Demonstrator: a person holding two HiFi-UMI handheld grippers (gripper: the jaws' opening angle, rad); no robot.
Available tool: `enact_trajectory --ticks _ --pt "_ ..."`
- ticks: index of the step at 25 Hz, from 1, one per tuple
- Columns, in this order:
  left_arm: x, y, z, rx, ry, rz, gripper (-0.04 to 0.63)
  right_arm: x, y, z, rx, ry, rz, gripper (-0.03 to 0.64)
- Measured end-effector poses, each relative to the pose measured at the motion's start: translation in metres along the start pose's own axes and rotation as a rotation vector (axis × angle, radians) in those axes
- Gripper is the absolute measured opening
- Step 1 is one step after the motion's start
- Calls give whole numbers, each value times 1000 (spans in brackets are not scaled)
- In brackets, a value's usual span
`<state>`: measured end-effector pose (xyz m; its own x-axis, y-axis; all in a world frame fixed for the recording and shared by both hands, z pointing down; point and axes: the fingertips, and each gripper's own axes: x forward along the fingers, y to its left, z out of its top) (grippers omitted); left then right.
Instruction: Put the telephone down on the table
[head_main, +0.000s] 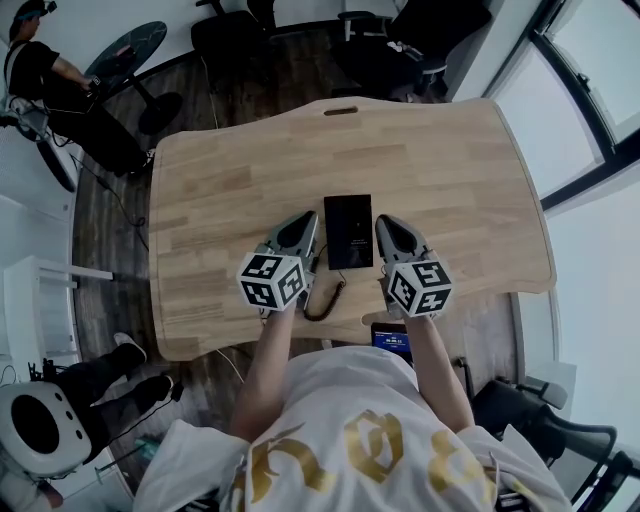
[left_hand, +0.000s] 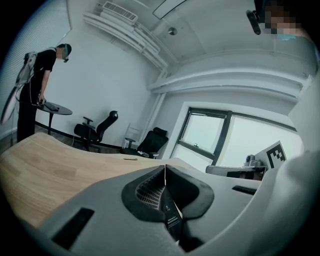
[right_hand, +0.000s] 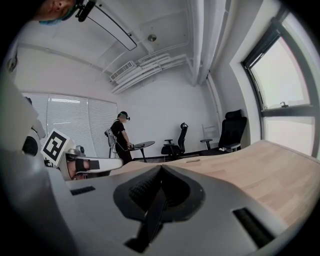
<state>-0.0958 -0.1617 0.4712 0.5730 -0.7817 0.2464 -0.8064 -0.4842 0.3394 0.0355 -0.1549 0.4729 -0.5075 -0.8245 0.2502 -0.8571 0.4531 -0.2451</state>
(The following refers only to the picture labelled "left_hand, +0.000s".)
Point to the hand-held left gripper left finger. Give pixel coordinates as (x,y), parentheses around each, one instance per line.
(107,220)

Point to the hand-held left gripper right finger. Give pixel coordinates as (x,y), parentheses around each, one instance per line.
(220,207)

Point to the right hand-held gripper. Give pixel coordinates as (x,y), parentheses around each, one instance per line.
(273,155)

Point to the dark-framed window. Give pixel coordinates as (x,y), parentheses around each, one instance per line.
(205,130)

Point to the operator in white sleeve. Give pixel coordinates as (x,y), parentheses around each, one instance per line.
(295,200)

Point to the wide black office chair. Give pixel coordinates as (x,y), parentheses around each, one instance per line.
(152,142)

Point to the slim black office chair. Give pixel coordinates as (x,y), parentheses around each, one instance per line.
(101,130)

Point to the round black side table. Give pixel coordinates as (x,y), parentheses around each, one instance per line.
(58,110)

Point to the flat black object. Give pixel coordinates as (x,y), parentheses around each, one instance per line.
(52,106)

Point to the round ceiling sensor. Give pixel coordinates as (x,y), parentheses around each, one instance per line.
(172,31)

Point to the person's head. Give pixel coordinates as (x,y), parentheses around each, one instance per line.
(280,17)

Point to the white ceiling pipes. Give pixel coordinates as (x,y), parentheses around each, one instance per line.
(130,37)

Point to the plain white backpack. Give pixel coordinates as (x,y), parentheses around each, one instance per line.
(25,72)

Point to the ceiling light panel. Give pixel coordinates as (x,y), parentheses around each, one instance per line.
(167,8)

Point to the white ceiling air vent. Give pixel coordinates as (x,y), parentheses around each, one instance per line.
(120,12)

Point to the black head-worn camera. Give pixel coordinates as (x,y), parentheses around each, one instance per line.
(253,22)

